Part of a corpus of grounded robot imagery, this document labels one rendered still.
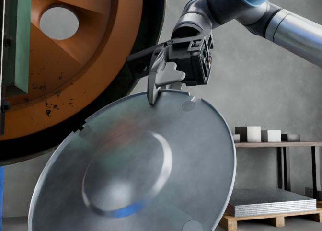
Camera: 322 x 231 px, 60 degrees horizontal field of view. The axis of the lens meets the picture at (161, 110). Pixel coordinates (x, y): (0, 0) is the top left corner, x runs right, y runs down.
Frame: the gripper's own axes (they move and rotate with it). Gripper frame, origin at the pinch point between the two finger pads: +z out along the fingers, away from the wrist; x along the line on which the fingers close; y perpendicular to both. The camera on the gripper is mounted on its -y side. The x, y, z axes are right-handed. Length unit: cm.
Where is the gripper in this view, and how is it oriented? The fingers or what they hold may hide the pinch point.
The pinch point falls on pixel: (150, 102)
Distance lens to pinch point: 44.2
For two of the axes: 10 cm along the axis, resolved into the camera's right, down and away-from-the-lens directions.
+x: 2.8, 7.5, 6.0
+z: -2.7, 6.6, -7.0
